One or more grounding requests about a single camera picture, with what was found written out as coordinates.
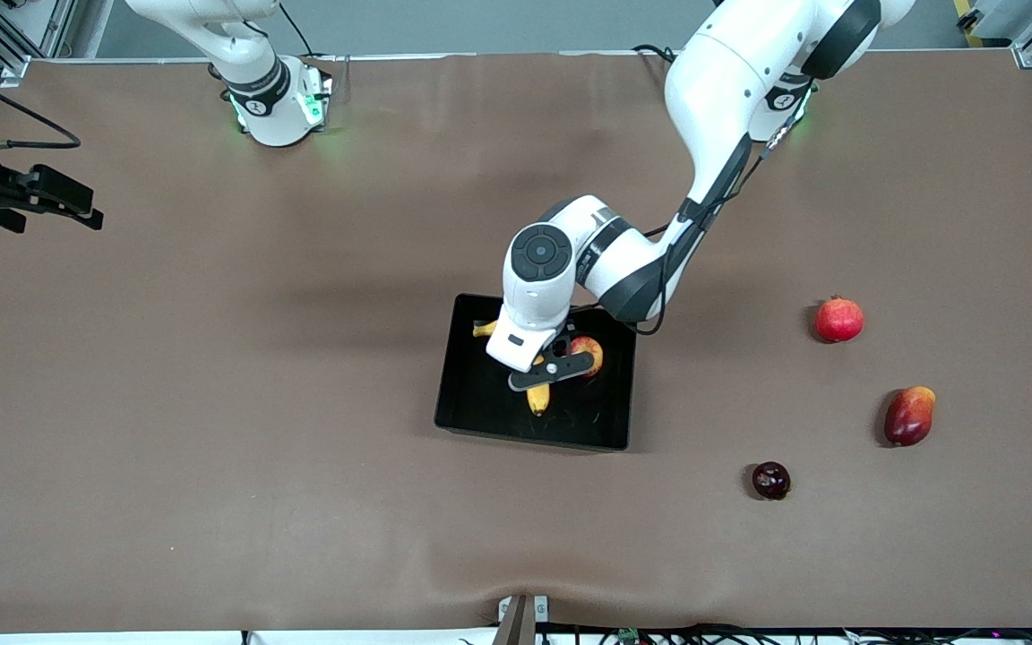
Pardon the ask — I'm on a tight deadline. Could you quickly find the red yellow apple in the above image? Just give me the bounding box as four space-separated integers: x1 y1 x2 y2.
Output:
568 336 605 381

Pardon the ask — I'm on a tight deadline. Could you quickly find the yellow banana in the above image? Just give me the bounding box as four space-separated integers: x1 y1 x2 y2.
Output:
472 320 554 417

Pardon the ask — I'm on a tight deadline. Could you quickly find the black plastic box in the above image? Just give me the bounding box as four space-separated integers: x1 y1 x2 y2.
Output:
434 293 640 452

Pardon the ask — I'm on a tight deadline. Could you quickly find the brown table mat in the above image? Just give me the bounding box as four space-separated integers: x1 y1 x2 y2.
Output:
0 51 1032 633

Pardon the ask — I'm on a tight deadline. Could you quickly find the dark purple plum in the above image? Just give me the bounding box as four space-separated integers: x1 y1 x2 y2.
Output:
752 461 792 502

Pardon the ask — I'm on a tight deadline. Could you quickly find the red pomegranate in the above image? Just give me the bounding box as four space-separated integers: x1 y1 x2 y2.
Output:
815 295 864 344

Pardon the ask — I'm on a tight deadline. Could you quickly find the red orange mango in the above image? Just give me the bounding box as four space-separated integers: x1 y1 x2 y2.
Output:
883 386 937 448

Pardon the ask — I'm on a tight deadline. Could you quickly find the grey table edge bracket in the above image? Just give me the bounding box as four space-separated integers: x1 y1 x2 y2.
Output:
494 594 551 645

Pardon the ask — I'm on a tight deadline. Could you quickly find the black right base cable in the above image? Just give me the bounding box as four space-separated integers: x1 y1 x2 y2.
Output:
279 0 322 58

